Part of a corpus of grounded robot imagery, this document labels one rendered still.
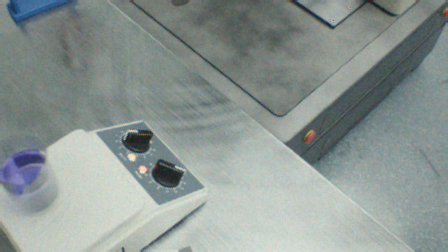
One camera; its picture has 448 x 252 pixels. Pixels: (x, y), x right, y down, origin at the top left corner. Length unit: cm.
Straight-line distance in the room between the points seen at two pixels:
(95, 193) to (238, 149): 20
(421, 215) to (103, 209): 116
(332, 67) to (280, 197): 69
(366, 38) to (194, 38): 43
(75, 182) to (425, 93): 142
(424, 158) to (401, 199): 17
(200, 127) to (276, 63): 62
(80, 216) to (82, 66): 28
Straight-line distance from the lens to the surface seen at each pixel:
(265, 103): 119
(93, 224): 53
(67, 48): 78
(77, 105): 72
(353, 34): 138
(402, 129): 170
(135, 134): 60
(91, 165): 56
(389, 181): 159
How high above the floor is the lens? 131
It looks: 55 degrees down
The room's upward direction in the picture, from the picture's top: 4 degrees clockwise
